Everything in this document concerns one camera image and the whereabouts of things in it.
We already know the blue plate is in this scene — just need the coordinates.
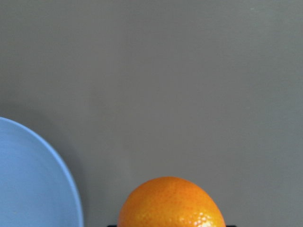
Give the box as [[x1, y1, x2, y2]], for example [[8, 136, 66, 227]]
[[0, 117, 84, 227]]

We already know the orange fruit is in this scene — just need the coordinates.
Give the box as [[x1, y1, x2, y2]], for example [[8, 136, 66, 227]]
[[117, 176, 226, 227]]

